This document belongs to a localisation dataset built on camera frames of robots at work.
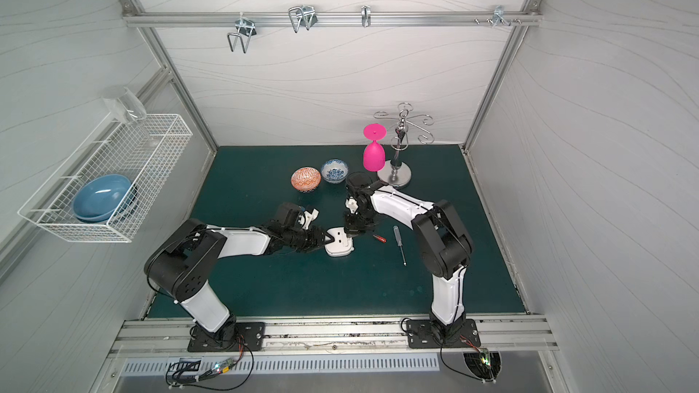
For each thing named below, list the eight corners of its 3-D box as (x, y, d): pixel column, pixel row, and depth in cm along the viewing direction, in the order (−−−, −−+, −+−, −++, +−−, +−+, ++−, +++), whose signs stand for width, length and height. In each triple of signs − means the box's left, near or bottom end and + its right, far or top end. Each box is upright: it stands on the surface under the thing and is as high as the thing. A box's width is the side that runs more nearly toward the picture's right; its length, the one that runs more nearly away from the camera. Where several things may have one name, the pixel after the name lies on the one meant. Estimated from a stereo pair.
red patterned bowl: (288, 183, 111) (286, 175, 107) (308, 169, 116) (307, 161, 112) (306, 200, 105) (304, 192, 101) (326, 184, 110) (325, 176, 106)
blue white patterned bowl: (318, 177, 113) (316, 169, 109) (333, 163, 119) (332, 155, 114) (334, 188, 110) (334, 179, 106) (349, 173, 115) (349, 164, 111)
